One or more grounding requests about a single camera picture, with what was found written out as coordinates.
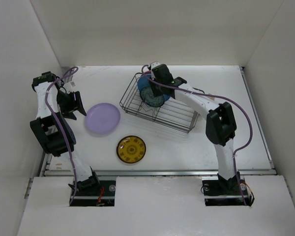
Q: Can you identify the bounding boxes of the teal patterned small plate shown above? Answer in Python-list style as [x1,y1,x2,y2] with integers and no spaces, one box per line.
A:
[140,87,165,108]

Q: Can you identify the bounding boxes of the yellow patterned small plate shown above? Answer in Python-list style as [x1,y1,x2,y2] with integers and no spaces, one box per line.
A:
[116,135,147,164]

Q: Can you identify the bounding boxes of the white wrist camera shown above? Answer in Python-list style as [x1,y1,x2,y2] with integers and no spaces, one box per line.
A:
[63,81,75,94]
[148,61,161,71]

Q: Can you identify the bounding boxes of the blue plastic plate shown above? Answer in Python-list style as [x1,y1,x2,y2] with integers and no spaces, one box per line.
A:
[137,75,170,102]

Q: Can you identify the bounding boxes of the lilac plastic plate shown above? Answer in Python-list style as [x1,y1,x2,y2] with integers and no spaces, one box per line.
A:
[85,103,121,135]

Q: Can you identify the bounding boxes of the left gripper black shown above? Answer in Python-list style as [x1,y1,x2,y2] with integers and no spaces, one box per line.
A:
[56,89,86,120]

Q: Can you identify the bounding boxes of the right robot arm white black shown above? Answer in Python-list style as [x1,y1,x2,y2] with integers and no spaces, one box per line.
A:
[148,62,239,195]

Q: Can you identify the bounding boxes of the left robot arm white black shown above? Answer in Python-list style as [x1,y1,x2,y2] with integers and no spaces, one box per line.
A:
[30,67,101,196]

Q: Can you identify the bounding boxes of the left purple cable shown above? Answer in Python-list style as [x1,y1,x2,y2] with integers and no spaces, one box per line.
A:
[44,66,79,206]

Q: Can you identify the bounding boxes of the dark wire dish rack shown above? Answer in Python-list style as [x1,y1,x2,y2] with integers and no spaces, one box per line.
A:
[119,73,199,133]

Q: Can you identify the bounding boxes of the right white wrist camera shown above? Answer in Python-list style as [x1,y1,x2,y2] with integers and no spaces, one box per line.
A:
[148,61,161,71]

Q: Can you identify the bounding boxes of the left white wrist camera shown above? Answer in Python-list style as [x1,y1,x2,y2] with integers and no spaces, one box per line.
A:
[63,81,75,94]

